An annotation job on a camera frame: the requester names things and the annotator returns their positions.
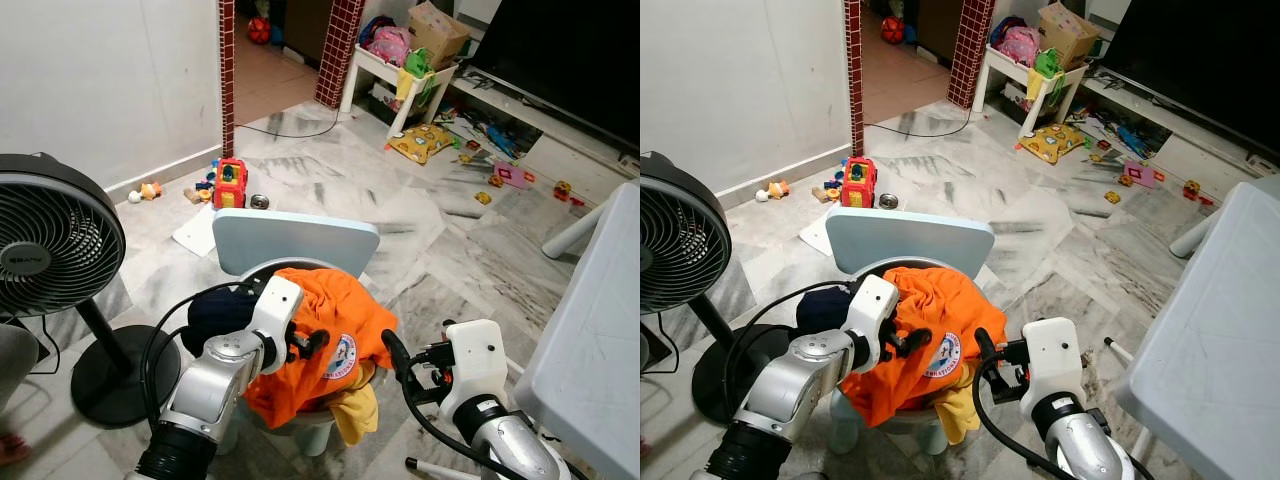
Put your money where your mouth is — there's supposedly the yellow printed cushion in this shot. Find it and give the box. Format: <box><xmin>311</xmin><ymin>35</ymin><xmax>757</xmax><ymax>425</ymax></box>
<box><xmin>1018</xmin><ymin>122</ymin><xmax>1089</xmax><ymax>166</ymax></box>
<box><xmin>386</xmin><ymin>122</ymin><xmax>457</xmax><ymax>167</ymax></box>

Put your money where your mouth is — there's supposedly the yellow garment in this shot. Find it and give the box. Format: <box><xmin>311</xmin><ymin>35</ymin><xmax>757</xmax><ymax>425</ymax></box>
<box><xmin>322</xmin><ymin>365</ymin><xmax>382</xmax><ymax>447</ymax></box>
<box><xmin>928</xmin><ymin>365</ymin><xmax>986</xmax><ymax>446</ymax></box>

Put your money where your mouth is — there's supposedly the pale blue folding table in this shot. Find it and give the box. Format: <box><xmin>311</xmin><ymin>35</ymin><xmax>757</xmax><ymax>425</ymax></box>
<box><xmin>1115</xmin><ymin>175</ymin><xmax>1280</xmax><ymax>480</ymax></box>
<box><xmin>514</xmin><ymin>183</ymin><xmax>641</xmax><ymax>480</ymax></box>

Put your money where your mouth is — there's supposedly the white television stand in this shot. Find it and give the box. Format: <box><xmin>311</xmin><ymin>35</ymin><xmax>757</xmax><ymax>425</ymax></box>
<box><xmin>1080</xmin><ymin>75</ymin><xmax>1280</xmax><ymax>201</ymax></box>
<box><xmin>445</xmin><ymin>75</ymin><xmax>641</xmax><ymax>206</ymax></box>

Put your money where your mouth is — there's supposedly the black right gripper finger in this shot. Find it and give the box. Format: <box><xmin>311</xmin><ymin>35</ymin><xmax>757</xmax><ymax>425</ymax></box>
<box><xmin>380</xmin><ymin>328</ymin><xmax>417</xmax><ymax>386</ymax></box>
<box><xmin>974</xmin><ymin>327</ymin><xmax>1007</xmax><ymax>381</ymax></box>

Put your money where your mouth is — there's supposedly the navy garment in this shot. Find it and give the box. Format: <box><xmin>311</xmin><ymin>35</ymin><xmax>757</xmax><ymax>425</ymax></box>
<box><xmin>796</xmin><ymin>285</ymin><xmax>861</xmax><ymax>336</ymax></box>
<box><xmin>186</xmin><ymin>284</ymin><xmax>263</xmax><ymax>357</ymax></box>

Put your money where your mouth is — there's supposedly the black standing fan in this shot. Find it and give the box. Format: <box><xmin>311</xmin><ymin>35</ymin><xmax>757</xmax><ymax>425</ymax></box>
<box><xmin>640</xmin><ymin>150</ymin><xmax>801</xmax><ymax>426</ymax></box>
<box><xmin>0</xmin><ymin>153</ymin><xmax>183</xmax><ymax>429</ymax></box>

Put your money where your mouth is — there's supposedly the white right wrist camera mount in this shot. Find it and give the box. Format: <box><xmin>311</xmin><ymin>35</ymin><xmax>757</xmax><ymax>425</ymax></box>
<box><xmin>436</xmin><ymin>320</ymin><xmax>510</xmax><ymax>423</ymax></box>
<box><xmin>1020</xmin><ymin>318</ymin><xmax>1085</xmax><ymax>421</ymax></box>

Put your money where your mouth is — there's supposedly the green cloth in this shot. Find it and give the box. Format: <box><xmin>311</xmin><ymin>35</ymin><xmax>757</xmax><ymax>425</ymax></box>
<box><xmin>1028</xmin><ymin>47</ymin><xmax>1069</xmax><ymax>106</ymax></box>
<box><xmin>398</xmin><ymin>47</ymin><xmax>441</xmax><ymax>107</ymax></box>

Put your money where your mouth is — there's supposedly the pale blue child chair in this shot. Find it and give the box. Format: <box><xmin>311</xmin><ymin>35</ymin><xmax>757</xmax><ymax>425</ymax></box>
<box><xmin>212</xmin><ymin>208</ymin><xmax>382</xmax><ymax>459</ymax></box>
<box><xmin>825</xmin><ymin>205</ymin><xmax>996</xmax><ymax>456</ymax></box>

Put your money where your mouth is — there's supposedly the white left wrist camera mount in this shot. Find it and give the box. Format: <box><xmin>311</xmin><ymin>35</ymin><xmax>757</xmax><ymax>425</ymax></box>
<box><xmin>845</xmin><ymin>274</ymin><xmax>900</xmax><ymax>376</ymax></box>
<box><xmin>246</xmin><ymin>275</ymin><xmax>306</xmax><ymax>379</ymax></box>

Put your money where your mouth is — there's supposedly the thin black floor cable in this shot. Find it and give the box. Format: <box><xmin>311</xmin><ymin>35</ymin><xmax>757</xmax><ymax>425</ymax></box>
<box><xmin>235</xmin><ymin>108</ymin><xmax>343</xmax><ymax>140</ymax></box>
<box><xmin>868</xmin><ymin>108</ymin><xmax>976</xmax><ymax>138</ymax></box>

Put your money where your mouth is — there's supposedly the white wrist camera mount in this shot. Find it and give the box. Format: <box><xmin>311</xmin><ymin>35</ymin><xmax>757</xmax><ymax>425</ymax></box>
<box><xmin>1020</xmin><ymin>318</ymin><xmax>1085</xmax><ymax>421</ymax></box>
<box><xmin>845</xmin><ymin>274</ymin><xmax>900</xmax><ymax>376</ymax></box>
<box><xmin>436</xmin><ymin>320</ymin><xmax>510</xmax><ymax>423</ymax></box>
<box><xmin>246</xmin><ymin>275</ymin><xmax>306</xmax><ymax>379</ymax></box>

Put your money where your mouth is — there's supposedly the orange T-shirt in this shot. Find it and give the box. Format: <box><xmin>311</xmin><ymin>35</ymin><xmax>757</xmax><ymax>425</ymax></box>
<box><xmin>243</xmin><ymin>266</ymin><xmax>400</xmax><ymax>430</ymax></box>
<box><xmin>840</xmin><ymin>266</ymin><xmax>1009</xmax><ymax>429</ymax></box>

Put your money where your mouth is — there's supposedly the white side stand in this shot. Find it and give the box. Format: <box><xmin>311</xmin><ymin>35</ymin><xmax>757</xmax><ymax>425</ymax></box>
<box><xmin>975</xmin><ymin>42</ymin><xmax>1091</xmax><ymax>139</ymax></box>
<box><xmin>340</xmin><ymin>45</ymin><xmax>461</xmax><ymax>139</ymax></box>

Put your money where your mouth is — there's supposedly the red plastic toy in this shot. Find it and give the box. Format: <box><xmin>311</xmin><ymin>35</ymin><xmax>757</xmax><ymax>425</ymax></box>
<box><xmin>211</xmin><ymin>157</ymin><xmax>250</xmax><ymax>210</ymax></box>
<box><xmin>840</xmin><ymin>156</ymin><xmax>879</xmax><ymax>209</ymax></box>

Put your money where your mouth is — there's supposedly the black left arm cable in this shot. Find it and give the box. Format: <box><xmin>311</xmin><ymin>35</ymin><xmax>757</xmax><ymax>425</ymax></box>
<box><xmin>722</xmin><ymin>280</ymin><xmax>859</xmax><ymax>421</ymax></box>
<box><xmin>140</xmin><ymin>282</ymin><xmax>263</xmax><ymax>431</ymax></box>

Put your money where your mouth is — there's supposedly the pink bag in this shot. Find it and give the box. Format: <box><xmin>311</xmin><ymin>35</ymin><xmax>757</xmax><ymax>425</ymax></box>
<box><xmin>362</xmin><ymin>24</ymin><xmax>414</xmax><ymax>69</ymax></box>
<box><xmin>995</xmin><ymin>24</ymin><xmax>1043</xmax><ymax>67</ymax></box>

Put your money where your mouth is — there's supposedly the white paper sheet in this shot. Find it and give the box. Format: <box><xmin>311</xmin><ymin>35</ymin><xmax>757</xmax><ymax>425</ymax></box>
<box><xmin>171</xmin><ymin>204</ymin><xmax>218</xmax><ymax>257</ymax></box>
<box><xmin>798</xmin><ymin>208</ymin><xmax>836</xmax><ymax>256</ymax></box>

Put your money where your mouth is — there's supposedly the black flat television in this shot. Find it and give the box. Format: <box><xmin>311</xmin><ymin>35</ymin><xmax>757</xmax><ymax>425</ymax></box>
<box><xmin>468</xmin><ymin>0</ymin><xmax>641</xmax><ymax>153</ymax></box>
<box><xmin>1100</xmin><ymin>0</ymin><xmax>1280</xmax><ymax>159</ymax></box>

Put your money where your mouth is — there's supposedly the brown cardboard box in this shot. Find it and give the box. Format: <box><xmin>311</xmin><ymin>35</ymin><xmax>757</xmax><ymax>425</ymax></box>
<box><xmin>1037</xmin><ymin>0</ymin><xmax>1101</xmax><ymax>69</ymax></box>
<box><xmin>405</xmin><ymin>0</ymin><xmax>472</xmax><ymax>69</ymax></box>

